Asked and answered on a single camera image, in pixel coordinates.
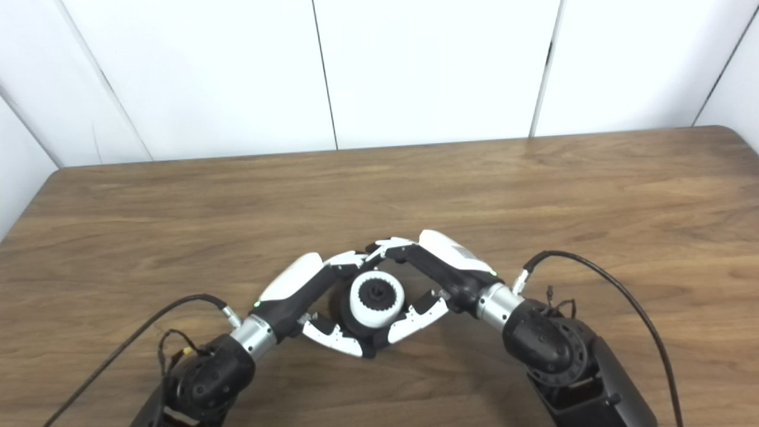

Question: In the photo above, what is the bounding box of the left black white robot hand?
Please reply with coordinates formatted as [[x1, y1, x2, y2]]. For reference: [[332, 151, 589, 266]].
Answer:
[[250, 251, 378, 359]]

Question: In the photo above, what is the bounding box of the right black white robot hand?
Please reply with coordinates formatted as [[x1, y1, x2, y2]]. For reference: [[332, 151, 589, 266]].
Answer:
[[364, 230, 498, 351]]

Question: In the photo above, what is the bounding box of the white ring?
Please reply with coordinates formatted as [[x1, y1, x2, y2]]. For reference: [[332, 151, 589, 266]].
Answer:
[[349, 270, 406, 329]]

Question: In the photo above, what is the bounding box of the round black part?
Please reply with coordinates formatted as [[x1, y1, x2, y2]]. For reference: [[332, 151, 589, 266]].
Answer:
[[329, 278, 417, 352]]

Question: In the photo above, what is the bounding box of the thin right arm wire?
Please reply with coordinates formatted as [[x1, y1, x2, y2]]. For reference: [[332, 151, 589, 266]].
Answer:
[[542, 286, 578, 319]]

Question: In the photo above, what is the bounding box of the thin arm wire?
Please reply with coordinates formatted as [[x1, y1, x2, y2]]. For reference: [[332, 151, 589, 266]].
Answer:
[[542, 286, 578, 319], [157, 329, 197, 375]]

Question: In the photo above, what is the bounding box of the thin left arm wire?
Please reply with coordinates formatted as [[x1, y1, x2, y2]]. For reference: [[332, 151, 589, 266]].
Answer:
[[157, 329, 197, 375]]

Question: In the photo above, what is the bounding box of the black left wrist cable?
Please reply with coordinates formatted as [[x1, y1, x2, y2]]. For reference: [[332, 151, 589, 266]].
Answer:
[[42, 294, 244, 427]]

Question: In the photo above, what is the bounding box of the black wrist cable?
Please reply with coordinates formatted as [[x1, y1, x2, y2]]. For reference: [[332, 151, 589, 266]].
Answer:
[[511, 250, 684, 427], [42, 294, 244, 427]]

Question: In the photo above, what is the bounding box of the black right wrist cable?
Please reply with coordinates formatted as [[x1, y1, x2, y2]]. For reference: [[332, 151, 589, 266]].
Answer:
[[511, 250, 684, 427]]

